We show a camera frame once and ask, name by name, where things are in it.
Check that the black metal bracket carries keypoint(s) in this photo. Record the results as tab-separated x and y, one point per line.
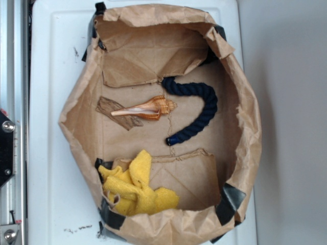
6	148

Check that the yellow microfiber cloth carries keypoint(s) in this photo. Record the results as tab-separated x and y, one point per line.
129	191

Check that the aluminium frame rail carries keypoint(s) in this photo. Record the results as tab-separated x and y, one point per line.
14	227

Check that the brown bark piece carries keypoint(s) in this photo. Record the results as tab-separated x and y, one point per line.
106	106

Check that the brown paper bag bin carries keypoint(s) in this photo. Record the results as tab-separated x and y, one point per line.
207	150

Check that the orange spiral sea shell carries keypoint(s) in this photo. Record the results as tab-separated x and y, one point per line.
152	109

